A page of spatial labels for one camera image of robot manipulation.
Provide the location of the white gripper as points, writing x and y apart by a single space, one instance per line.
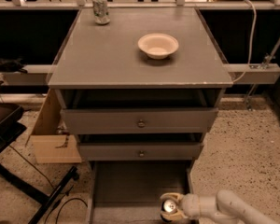
189 205

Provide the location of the blue pepsi can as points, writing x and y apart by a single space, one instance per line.
168 208

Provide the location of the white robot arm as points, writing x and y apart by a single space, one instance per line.
223 208

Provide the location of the grey open bottom drawer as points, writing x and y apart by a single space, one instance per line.
129 192

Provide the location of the brass middle drawer knob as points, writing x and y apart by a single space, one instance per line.
141 153

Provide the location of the brass drawer knob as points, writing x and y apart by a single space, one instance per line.
141 123
141 153

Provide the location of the brass top drawer knob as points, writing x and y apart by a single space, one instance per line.
141 123

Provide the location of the grey middle drawer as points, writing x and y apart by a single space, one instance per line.
161 151

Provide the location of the grey top drawer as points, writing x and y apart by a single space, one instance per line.
157 120

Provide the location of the grey drawer cabinet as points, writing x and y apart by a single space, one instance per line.
102 68

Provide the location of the cardboard box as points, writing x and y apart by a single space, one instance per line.
50 139

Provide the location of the white paper bowl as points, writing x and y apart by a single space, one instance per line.
158 46

